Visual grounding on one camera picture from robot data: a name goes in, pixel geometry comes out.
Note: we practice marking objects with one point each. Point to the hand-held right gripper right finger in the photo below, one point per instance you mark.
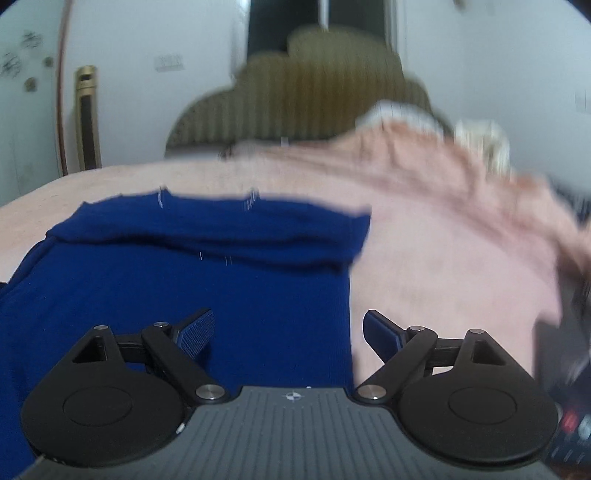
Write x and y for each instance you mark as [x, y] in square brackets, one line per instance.
[381, 334]

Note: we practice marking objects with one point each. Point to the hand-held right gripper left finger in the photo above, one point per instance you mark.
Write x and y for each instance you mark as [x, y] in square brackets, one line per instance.
[198, 333]

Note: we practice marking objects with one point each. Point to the blue towel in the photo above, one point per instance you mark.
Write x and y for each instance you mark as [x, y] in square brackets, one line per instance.
[231, 286]

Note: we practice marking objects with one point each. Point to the dark device with red buttons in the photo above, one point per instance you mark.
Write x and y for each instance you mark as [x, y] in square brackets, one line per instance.
[572, 429]

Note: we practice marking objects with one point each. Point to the cream crumpled cloth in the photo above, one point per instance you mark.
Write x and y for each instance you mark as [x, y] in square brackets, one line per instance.
[485, 141]

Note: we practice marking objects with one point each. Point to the white patterned quilt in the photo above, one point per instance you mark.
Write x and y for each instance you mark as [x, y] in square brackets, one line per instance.
[401, 115]

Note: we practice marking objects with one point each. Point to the gold tower air conditioner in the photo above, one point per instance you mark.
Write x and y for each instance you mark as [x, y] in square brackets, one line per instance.
[87, 120]

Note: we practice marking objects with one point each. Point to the olive green padded headboard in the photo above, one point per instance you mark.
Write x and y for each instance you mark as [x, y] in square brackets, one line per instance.
[300, 101]

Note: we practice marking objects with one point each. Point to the brown wooden pole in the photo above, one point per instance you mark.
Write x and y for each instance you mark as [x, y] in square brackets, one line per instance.
[60, 92]

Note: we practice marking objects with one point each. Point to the dark window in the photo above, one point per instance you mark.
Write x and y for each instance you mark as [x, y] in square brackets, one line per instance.
[286, 18]

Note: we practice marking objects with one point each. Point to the white wall socket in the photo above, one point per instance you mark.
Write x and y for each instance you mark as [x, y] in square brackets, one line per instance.
[169, 62]

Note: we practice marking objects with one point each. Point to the white wall switch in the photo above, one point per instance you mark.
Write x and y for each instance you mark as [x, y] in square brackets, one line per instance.
[581, 102]

